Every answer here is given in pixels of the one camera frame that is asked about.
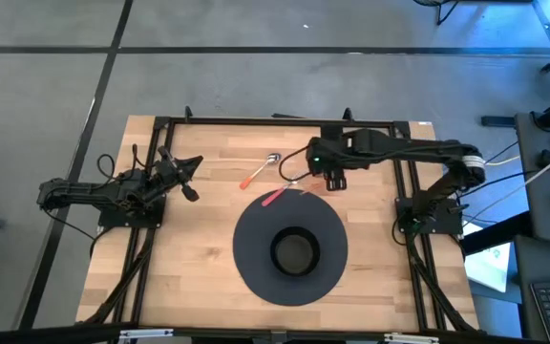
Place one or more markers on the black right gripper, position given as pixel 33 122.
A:
pixel 332 153

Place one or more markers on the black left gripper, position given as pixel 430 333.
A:
pixel 175 172

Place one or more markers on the black bowl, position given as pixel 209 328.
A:
pixel 295 251

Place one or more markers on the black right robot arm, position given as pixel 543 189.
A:
pixel 423 148

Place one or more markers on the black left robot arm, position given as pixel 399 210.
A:
pixel 89 191

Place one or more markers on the round dark woven placemat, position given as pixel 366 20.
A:
pixel 256 267

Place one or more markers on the black desk support beam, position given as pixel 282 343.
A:
pixel 494 234

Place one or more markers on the white sheet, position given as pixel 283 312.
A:
pixel 487 267

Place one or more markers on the grey desk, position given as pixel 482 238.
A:
pixel 542 200

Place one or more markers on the black frame knob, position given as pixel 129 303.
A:
pixel 348 114
pixel 188 113

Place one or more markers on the black aluminium table frame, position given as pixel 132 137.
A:
pixel 280 122

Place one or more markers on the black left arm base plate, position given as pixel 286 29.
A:
pixel 112 221

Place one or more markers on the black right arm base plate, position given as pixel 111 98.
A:
pixel 447 224

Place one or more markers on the silver frame bracket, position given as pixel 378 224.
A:
pixel 411 338
pixel 146 333

